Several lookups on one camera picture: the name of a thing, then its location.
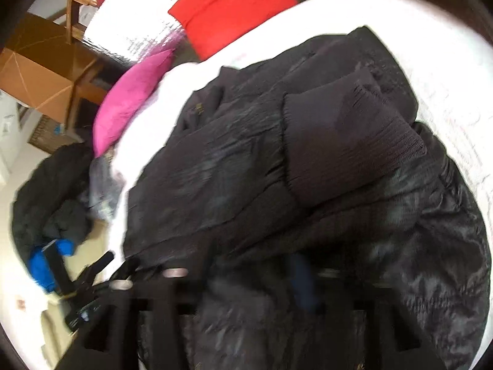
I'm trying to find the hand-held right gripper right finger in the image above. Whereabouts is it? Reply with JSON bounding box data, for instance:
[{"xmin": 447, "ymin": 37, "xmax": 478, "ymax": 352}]
[{"xmin": 287, "ymin": 254, "xmax": 440, "ymax": 370}]

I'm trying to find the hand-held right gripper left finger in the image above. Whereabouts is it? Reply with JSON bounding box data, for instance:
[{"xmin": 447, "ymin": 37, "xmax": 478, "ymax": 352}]
[{"xmin": 62, "ymin": 266, "xmax": 210, "ymax": 370}]

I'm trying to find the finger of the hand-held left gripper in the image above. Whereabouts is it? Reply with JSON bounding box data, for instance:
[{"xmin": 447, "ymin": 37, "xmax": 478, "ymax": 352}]
[
  {"xmin": 75, "ymin": 250, "xmax": 116, "ymax": 290},
  {"xmin": 108, "ymin": 258, "xmax": 140, "ymax": 283}
]

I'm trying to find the dark quilted jacket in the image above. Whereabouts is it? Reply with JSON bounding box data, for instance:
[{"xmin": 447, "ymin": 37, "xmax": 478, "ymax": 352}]
[{"xmin": 121, "ymin": 25, "xmax": 493, "ymax": 370}]

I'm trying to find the pile of dark clothes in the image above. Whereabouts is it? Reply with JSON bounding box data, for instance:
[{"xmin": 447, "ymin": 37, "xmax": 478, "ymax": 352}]
[{"xmin": 11, "ymin": 142, "xmax": 97, "ymax": 247}]

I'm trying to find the bright blue jacket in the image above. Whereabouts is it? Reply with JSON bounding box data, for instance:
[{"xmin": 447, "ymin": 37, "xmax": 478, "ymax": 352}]
[{"xmin": 29, "ymin": 239, "xmax": 75, "ymax": 294}]

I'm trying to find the grey garment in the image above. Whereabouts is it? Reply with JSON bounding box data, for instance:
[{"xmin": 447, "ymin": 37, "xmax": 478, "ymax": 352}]
[{"xmin": 88, "ymin": 154, "xmax": 126, "ymax": 222}]

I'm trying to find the brown woven door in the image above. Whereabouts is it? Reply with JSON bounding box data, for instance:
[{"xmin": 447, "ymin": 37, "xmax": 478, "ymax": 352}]
[{"xmin": 29, "ymin": 117, "xmax": 78, "ymax": 155}]

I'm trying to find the pink pillow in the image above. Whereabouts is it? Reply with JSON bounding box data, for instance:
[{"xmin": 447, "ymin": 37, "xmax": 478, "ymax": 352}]
[{"xmin": 93, "ymin": 49, "xmax": 178, "ymax": 158}]

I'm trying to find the brown wooden column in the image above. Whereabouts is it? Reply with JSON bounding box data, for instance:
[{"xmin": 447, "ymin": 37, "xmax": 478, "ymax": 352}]
[{"xmin": 0, "ymin": 11, "xmax": 116, "ymax": 124}]

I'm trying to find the silver foil insulation board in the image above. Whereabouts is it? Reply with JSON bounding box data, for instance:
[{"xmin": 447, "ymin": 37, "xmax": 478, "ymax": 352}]
[{"xmin": 83, "ymin": 0, "xmax": 332, "ymax": 66}]

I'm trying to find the red pillow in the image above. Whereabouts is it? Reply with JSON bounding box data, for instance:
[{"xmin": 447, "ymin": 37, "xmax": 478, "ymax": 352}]
[{"xmin": 167, "ymin": 0, "xmax": 299, "ymax": 61}]

